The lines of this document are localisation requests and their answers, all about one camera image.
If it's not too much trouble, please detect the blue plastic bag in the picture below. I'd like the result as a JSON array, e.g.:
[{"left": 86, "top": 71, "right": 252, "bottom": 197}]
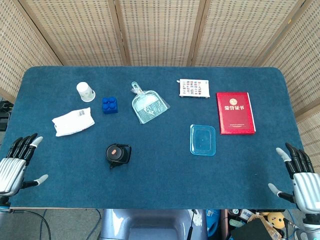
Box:
[{"left": 206, "top": 209, "right": 222, "bottom": 238}]

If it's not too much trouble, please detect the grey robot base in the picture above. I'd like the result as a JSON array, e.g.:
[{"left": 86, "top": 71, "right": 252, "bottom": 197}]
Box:
[{"left": 99, "top": 208, "right": 208, "bottom": 240}]

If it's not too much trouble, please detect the yellow plush toy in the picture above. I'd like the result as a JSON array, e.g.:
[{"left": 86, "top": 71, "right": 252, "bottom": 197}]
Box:
[{"left": 266, "top": 212, "right": 286, "bottom": 229}]

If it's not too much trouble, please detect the clear blue plastic container lid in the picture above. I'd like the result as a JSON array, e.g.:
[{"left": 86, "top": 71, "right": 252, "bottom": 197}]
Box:
[{"left": 189, "top": 124, "right": 217, "bottom": 157}]

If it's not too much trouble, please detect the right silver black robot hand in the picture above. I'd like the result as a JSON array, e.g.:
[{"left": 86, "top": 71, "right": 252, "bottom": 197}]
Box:
[{"left": 267, "top": 142, "right": 320, "bottom": 213}]

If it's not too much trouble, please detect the black floor cable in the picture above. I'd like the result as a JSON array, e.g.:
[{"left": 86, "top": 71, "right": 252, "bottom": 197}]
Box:
[{"left": 9, "top": 209, "right": 52, "bottom": 240}]

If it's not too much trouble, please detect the woven folding screen panel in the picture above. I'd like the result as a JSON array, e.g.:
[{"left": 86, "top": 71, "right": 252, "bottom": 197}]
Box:
[
  {"left": 191, "top": 0, "right": 313, "bottom": 67},
  {"left": 18, "top": 0, "right": 131, "bottom": 67},
  {"left": 259, "top": 0, "right": 320, "bottom": 161},
  {"left": 114, "top": 0, "right": 206, "bottom": 67},
  {"left": 0, "top": 0, "right": 63, "bottom": 103}
]

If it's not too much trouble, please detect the blue toy building block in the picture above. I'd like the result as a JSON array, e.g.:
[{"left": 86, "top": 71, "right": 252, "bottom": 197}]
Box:
[{"left": 101, "top": 96, "right": 119, "bottom": 115}]

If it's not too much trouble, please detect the white book with pattern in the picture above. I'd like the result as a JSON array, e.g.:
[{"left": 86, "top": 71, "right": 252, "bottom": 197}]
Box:
[{"left": 178, "top": 78, "right": 210, "bottom": 99}]

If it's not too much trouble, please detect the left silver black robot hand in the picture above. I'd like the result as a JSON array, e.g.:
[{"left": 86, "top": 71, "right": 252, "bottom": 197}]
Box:
[{"left": 0, "top": 132, "right": 49, "bottom": 197}]

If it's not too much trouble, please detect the blue carpet table mat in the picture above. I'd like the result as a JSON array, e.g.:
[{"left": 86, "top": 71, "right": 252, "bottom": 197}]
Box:
[{"left": 7, "top": 65, "right": 305, "bottom": 210}]

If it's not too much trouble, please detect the small black teapot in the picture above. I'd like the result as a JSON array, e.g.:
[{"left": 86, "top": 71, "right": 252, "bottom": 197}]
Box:
[{"left": 105, "top": 143, "right": 133, "bottom": 170}]

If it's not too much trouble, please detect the white paper cup leaf print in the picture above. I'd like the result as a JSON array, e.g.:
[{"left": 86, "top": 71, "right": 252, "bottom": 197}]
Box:
[{"left": 76, "top": 81, "right": 96, "bottom": 103}]

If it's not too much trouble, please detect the teal dustpan set in bag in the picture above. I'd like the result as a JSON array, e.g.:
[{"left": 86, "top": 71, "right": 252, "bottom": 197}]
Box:
[{"left": 130, "top": 81, "right": 171, "bottom": 125}]

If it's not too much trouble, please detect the red certificate folder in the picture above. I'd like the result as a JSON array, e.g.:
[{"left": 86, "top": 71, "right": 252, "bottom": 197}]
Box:
[{"left": 215, "top": 91, "right": 257, "bottom": 136}]

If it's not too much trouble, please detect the black flat box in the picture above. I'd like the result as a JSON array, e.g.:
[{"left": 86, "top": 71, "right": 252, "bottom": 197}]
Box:
[{"left": 230, "top": 217, "right": 274, "bottom": 240}]

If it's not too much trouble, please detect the white plastic packet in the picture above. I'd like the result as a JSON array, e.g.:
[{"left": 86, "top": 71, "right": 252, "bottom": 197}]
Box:
[{"left": 51, "top": 107, "right": 96, "bottom": 137}]

